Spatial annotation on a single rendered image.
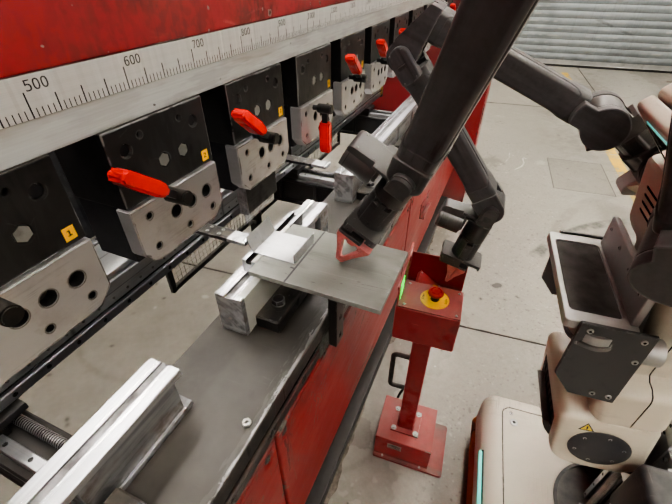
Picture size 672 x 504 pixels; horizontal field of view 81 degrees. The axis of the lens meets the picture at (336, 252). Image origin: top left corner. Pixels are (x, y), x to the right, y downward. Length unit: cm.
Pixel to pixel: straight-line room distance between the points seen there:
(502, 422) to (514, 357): 62
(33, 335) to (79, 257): 8
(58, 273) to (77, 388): 166
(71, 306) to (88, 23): 26
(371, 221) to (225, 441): 42
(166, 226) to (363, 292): 35
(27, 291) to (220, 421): 38
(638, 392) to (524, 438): 67
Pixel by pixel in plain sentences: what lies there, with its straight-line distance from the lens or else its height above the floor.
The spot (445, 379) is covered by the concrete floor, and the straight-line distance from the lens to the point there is 186.
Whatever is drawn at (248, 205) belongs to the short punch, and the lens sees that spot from 72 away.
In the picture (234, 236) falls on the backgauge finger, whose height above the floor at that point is 100.
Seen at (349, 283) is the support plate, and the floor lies 100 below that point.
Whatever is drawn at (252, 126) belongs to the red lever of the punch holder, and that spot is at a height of 129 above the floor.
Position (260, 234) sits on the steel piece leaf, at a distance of 82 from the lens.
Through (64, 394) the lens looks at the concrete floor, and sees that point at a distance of 210.
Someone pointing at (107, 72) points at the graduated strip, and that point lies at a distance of 46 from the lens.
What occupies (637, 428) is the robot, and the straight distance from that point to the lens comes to 92.
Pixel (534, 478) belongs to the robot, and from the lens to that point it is 142.
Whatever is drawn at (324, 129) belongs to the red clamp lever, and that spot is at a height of 120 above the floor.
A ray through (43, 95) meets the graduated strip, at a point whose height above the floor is 138.
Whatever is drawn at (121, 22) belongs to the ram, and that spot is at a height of 142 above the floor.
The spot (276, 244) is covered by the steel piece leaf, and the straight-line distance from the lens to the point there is 82.
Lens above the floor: 147
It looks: 37 degrees down
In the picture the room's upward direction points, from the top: straight up
